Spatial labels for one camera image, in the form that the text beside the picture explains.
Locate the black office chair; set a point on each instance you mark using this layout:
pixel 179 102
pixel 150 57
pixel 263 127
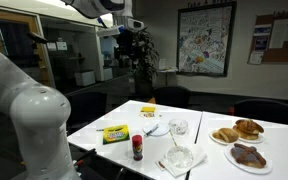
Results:
pixel 85 108
pixel 172 96

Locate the small white notice paper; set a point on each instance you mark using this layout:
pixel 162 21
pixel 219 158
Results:
pixel 255 57

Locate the black orange bar clamp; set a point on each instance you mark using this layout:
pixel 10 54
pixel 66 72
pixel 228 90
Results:
pixel 80 161

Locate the small white storage box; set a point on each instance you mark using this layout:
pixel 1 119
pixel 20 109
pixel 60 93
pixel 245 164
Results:
pixel 107 73

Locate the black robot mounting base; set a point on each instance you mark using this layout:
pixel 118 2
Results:
pixel 97 168

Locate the cut glass jar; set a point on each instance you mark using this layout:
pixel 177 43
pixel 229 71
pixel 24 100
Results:
pixel 178 126

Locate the framed colouring poster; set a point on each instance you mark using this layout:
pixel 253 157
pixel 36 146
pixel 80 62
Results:
pixel 205 38

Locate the cut glass bowl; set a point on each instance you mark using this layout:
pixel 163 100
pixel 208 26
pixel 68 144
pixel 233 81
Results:
pixel 180 156

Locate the dark blue flyer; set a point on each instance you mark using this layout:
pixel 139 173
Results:
pixel 260 43

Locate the cork bulletin board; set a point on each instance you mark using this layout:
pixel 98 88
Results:
pixel 284 55

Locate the white plate with croissants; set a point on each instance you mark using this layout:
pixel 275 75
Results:
pixel 256 140

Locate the green potted plant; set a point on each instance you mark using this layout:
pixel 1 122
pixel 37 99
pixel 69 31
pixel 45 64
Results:
pixel 144 53

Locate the dark plant pot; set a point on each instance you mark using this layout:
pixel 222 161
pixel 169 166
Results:
pixel 143 87

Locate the black mounted camera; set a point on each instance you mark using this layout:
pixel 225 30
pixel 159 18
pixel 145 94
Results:
pixel 37 37

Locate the large white storage box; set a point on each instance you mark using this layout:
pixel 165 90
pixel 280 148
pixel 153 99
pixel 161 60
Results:
pixel 84 78

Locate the white window sign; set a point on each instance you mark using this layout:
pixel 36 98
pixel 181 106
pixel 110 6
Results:
pixel 51 46
pixel 61 45

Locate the thin marker under box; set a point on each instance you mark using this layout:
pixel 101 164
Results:
pixel 99 130

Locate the tall white paper sheet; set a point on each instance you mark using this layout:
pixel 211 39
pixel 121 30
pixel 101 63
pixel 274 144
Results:
pixel 279 33

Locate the large golden bread roll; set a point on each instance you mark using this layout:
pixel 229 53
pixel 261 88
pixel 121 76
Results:
pixel 230 134

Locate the small golden bread roll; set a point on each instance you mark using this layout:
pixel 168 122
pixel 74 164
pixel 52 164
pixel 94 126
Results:
pixel 217 135

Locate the yellow sticky note pad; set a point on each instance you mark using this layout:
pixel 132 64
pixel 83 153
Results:
pixel 148 109

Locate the yellow green Crayola marker box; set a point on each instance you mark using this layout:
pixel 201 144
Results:
pixel 116 134

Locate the white plate with rolls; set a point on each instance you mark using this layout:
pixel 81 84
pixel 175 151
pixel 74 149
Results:
pixel 217 141

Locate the blue white flyer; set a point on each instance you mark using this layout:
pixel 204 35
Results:
pixel 262 30

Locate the small side table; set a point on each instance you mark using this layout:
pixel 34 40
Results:
pixel 167 70

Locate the brown croissant pastry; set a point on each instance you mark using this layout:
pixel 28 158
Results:
pixel 249 126
pixel 245 136

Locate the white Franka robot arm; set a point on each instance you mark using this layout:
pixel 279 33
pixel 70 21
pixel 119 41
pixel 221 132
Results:
pixel 37 113

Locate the white plate with dark bread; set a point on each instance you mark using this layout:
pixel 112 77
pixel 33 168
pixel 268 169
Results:
pixel 247 169

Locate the orange wooden door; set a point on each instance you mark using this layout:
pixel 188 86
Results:
pixel 17 14

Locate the red-lidded spice bottle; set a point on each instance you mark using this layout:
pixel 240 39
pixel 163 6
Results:
pixel 137 147

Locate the small sticker card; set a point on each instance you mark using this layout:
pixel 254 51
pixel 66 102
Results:
pixel 147 115

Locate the dark chocolate bread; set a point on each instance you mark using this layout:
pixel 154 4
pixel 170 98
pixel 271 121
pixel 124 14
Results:
pixel 248 155

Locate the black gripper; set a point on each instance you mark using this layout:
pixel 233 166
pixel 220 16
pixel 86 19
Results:
pixel 126 41

